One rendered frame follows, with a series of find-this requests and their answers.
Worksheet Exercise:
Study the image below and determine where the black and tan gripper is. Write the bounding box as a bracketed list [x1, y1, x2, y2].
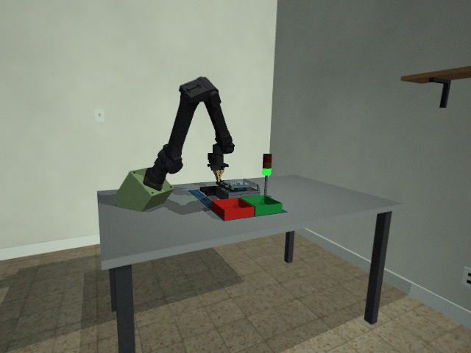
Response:
[208, 154, 229, 182]

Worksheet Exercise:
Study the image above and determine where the red open box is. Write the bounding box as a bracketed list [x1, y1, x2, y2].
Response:
[211, 198, 255, 221]

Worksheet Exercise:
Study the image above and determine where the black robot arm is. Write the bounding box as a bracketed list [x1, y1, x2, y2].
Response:
[143, 76, 235, 191]

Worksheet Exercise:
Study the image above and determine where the green bin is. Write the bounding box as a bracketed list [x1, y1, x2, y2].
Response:
[240, 195, 283, 216]

